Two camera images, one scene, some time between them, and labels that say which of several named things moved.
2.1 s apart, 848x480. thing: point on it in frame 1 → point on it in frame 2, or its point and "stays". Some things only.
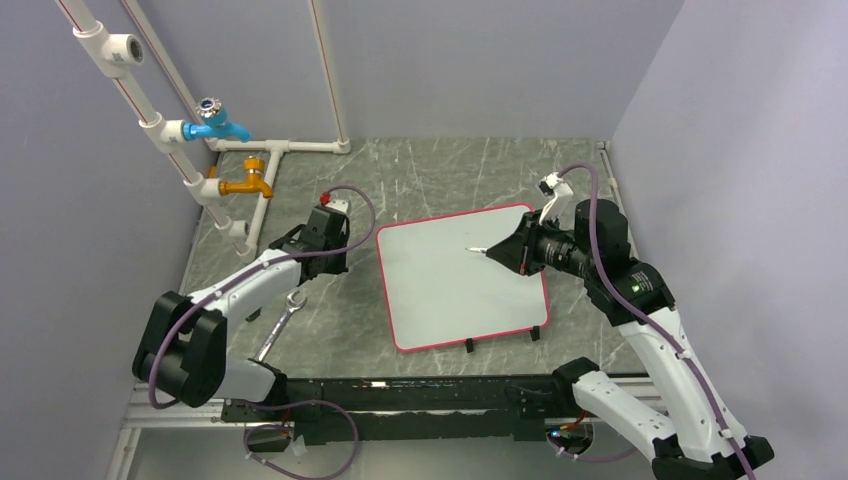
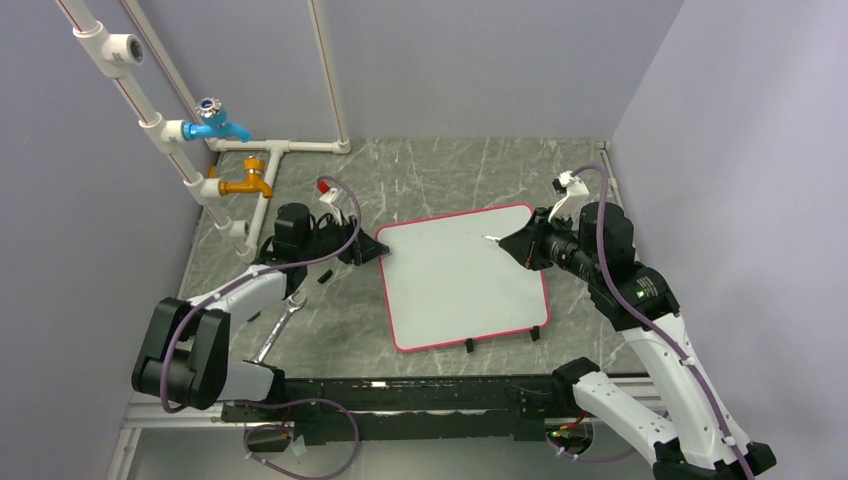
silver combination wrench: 292,306 stays
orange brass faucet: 254,183 stays
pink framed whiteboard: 438,293 stays
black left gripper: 339,266 → 364,249
